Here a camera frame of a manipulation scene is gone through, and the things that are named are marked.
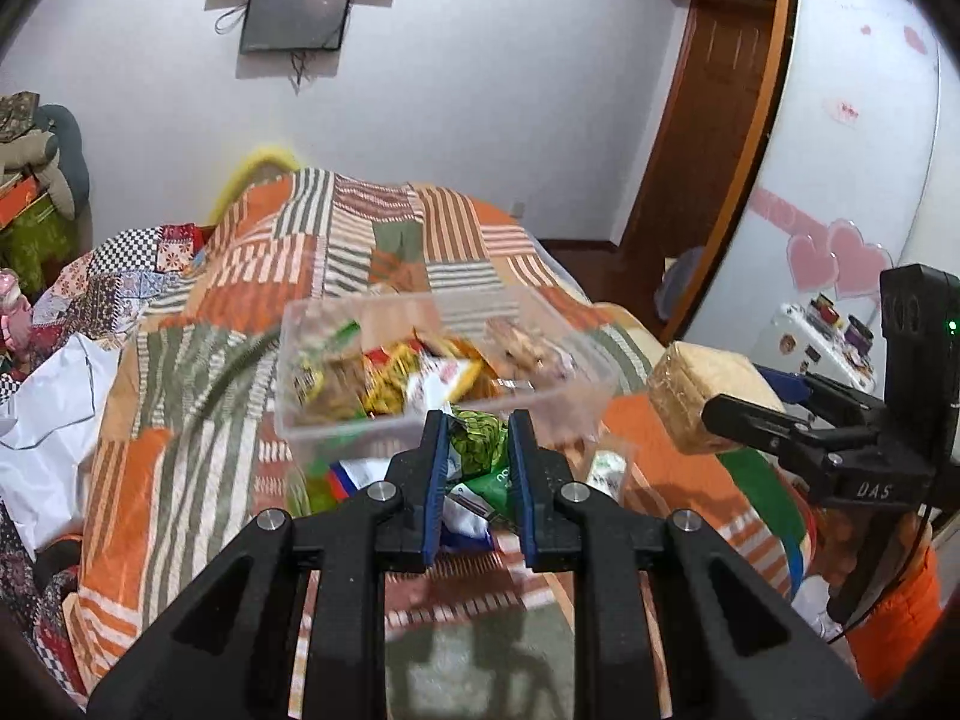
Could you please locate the yellow foam tube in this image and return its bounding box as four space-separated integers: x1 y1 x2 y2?
210 144 301 226

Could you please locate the brown wooden door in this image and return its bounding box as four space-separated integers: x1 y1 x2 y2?
619 0 781 301

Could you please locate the small black wall monitor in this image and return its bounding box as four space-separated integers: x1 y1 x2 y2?
240 0 353 55

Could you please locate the blue crinkled snack bag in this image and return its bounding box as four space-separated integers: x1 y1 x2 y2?
326 457 496 552

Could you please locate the wooden wardrobe with sliding door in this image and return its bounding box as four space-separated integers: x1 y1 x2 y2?
615 0 960 391

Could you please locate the white side table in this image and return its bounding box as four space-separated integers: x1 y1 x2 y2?
765 292 882 391

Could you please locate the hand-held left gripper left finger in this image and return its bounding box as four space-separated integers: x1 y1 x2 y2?
86 409 451 720

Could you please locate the green snack packet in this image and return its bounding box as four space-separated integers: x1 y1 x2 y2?
448 409 518 522

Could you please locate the yellow patterned snack packet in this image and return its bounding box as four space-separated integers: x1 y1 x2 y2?
367 345 421 415

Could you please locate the white pink snack packet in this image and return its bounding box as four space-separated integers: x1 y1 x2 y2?
409 356 485 410

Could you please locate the beige bread packet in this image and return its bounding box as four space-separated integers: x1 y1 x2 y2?
646 341 785 455

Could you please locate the orange brown pastry packet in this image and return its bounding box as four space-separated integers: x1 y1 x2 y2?
484 315 571 383

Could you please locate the clear plastic container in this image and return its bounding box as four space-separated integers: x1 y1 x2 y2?
274 286 616 458

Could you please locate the white plastic bag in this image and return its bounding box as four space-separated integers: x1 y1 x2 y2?
0 334 121 552

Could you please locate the orange cardboard box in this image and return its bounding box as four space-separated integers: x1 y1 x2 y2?
0 176 42 230

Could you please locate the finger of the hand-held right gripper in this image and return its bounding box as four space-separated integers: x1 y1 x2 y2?
754 364 886 428
701 392 833 458

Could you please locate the grey blue bag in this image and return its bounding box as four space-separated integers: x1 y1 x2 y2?
660 246 707 325

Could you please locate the green patterned bag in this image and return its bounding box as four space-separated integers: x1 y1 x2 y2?
0 195 76 293

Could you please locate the orange striped patchwork quilt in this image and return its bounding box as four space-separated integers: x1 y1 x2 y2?
75 165 818 720

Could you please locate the pink toy rabbit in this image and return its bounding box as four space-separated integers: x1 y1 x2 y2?
0 268 35 361

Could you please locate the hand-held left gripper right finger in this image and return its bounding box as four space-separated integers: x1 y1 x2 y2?
508 409 878 720

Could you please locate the checkered patchwork blanket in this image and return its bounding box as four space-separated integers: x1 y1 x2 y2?
0 221 215 691

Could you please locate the small clear snack packet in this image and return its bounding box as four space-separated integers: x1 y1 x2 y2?
585 439 638 500

